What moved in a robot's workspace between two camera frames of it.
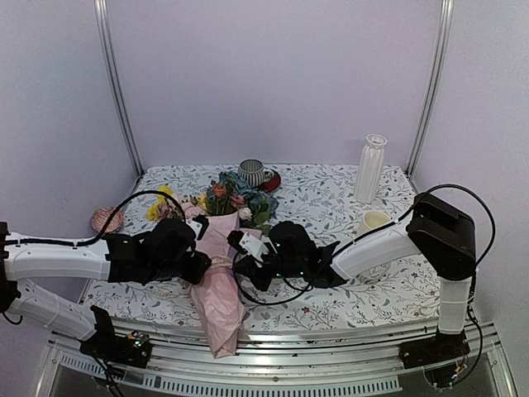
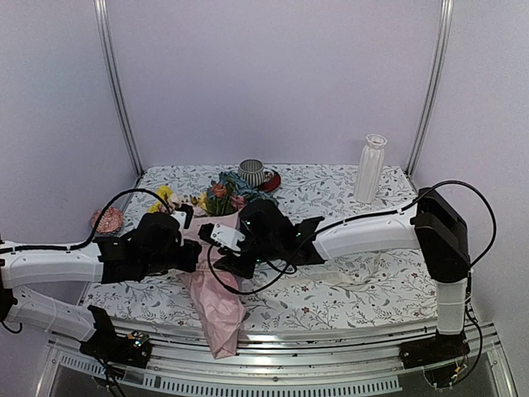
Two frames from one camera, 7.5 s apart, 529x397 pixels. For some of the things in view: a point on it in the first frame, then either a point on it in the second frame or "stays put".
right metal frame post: [447, 7] stays put
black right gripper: [248, 264] -> [230, 264]
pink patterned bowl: [100, 217] stays put
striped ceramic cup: [251, 172] stays put
